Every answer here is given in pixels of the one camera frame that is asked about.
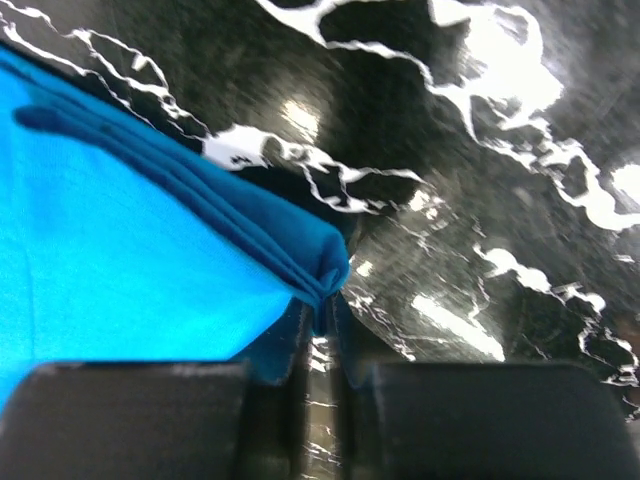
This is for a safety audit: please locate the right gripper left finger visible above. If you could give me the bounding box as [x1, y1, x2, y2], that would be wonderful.
[1, 300, 313, 479]

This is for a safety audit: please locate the blue t shirt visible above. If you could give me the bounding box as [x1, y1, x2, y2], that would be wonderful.
[1, 49, 349, 396]

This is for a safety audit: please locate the black marble pattern mat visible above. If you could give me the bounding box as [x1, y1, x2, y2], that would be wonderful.
[1, 1, 639, 479]

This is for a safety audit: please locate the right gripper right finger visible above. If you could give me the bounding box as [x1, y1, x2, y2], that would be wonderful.
[327, 294, 639, 479]

